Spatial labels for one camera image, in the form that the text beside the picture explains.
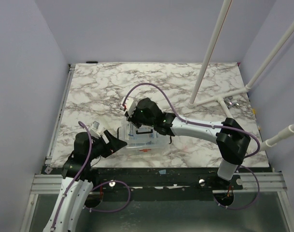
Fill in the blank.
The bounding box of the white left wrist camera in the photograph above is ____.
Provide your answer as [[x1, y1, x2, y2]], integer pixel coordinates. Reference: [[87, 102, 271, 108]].
[[89, 121, 104, 138]]

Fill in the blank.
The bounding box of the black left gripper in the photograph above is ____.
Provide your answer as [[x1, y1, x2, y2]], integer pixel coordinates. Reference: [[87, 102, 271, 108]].
[[87, 130, 127, 160]]

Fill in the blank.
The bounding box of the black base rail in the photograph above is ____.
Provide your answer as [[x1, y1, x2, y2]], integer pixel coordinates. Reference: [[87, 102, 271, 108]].
[[88, 168, 284, 202]]

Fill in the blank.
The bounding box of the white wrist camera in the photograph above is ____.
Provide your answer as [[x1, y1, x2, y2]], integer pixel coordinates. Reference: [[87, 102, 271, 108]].
[[89, 121, 104, 138], [120, 96, 137, 117]]

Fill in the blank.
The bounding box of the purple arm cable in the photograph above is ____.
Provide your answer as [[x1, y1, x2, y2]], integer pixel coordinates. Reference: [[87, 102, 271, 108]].
[[121, 83, 261, 210], [50, 120, 132, 232]]

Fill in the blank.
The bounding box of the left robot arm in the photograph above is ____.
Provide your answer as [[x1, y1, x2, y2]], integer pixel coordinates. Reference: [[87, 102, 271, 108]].
[[43, 130, 127, 232]]

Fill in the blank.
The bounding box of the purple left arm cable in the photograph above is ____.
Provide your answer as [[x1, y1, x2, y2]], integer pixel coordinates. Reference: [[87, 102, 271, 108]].
[[50, 120, 132, 232]]

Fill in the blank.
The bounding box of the white pvc pipe frame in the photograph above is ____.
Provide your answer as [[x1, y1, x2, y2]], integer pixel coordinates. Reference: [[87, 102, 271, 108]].
[[190, 0, 294, 157]]

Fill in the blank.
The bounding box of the metal clamp on pipe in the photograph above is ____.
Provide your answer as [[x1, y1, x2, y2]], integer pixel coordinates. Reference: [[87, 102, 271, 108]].
[[224, 96, 240, 109]]

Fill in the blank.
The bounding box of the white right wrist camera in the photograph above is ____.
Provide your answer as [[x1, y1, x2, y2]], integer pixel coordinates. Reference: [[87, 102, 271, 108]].
[[120, 96, 137, 117]]

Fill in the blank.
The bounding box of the clear plastic medicine box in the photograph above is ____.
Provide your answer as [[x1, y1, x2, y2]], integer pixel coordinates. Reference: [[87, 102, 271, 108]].
[[117, 120, 172, 158]]

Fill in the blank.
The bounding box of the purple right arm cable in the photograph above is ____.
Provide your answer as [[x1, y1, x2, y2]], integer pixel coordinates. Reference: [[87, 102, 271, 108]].
[[121, 83, 261, 210]]

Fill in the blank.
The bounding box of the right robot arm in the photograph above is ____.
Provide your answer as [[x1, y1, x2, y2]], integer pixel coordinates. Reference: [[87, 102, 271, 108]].
[[124, 98, 251, 189]]

